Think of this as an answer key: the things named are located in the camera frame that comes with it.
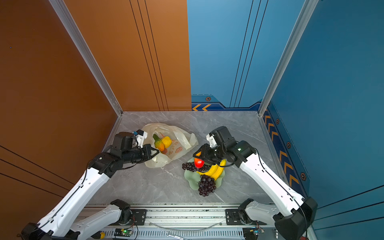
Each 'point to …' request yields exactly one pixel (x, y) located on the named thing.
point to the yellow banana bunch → (215, 171)
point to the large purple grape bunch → (206, 185)
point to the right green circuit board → (257, 232)
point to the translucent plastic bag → (182, 141)
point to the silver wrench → (172, 235)
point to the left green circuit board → (123, 232)
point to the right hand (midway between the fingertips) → (195, 157)
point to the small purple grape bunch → (191, 167)
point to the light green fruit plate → (193, 178)
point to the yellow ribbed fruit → (167, 141)
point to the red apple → (198, 163)
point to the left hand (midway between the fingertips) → (160, 150)
